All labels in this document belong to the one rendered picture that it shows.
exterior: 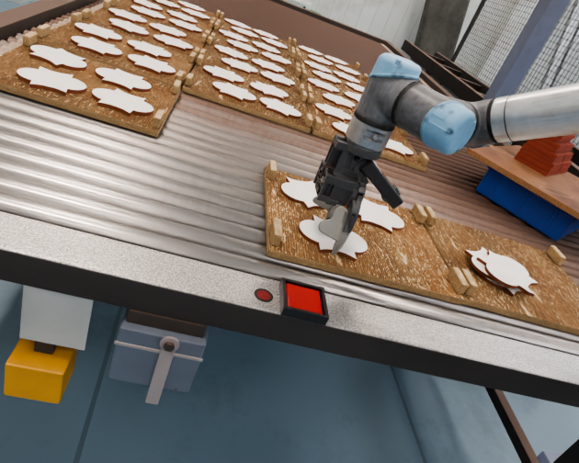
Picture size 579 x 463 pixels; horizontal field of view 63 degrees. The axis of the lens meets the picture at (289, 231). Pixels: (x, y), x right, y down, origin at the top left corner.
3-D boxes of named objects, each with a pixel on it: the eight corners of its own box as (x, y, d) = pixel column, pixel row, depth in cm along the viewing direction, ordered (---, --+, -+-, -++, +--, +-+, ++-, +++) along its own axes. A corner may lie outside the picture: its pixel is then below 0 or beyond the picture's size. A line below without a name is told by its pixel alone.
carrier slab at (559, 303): (623, 347, 102) (629, 343, 102) (461, 304, 94) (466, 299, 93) (544, 255, 132) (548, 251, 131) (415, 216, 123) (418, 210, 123)
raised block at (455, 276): (463, 296, 93) (471, 286, 92) (455, 294, 93) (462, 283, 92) (452, 277, 99) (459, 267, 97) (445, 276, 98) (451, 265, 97)
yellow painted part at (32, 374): (59, 405, 80) (73, 305, 68) (2, 395, 78) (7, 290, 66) (74, 368, 86) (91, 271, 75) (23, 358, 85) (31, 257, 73)
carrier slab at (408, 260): (461, 305, 93) (466, 299, 93) (266, 256, 84) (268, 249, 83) (412, 215, 123) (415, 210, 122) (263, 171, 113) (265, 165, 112)
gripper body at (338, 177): (312, 185, 92) (334, 128, 86) (351, 196, 93) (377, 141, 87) (315, 204, 85) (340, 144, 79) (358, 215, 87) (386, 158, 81)
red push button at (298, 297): (320, 321, 75) (323, 314, 74) (285, 312, 74) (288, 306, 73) (316, 296, 80) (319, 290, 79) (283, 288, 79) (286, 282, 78)
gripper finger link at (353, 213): (336, 229, 89) (348, 185, 89) (345, 231, 89) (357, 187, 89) (344, 231, 85) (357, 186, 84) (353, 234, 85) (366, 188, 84)
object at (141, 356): (184, 412, 80) (210, 341, 72) (100, 398, 77) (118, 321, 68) (192, 362, 90) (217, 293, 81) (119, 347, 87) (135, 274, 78)
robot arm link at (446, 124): (495, 116, 73) (441, 86, 79) (463, 108, 66) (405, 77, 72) (469, 160, 77) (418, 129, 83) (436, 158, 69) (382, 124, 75)
